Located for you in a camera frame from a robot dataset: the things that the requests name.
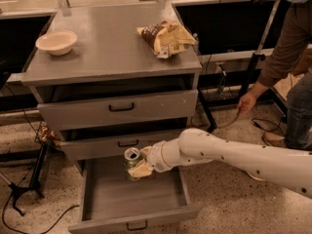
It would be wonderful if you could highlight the black tripod stand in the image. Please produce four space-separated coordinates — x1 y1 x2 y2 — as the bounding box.
9 144 48 216

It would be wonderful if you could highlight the black floor cable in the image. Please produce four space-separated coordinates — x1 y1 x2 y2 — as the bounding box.
1 192 81 234

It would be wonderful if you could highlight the grey middle drawer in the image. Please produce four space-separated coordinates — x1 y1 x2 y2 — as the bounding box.
60 129 182 161

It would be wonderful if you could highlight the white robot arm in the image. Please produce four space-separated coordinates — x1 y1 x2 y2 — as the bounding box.
128 128 312 198

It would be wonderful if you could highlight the grey open bottom drawer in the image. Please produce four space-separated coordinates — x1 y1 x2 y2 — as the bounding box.
68 156 199 234

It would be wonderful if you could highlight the grey top drawer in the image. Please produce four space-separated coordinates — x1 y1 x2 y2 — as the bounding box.
38 90 197 131

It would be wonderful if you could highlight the person's bare hand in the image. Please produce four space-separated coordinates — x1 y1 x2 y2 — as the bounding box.
237 92 257 116

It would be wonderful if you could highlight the green soda can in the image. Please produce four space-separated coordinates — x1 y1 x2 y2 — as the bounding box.
124 147 142 181

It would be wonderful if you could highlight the white ceramic bowl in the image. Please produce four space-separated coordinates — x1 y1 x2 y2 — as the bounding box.
35 30 78 56

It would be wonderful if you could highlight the clear water bottle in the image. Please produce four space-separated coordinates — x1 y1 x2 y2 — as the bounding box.
193 33 200 56

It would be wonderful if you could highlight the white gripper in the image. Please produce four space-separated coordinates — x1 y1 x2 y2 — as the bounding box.
128 140 172 178

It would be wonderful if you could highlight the brown yellow chip bag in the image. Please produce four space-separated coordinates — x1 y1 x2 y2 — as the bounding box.
136 19 195 59

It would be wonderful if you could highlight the person in jeans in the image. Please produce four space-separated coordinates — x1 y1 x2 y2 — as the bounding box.
246 0 312 150

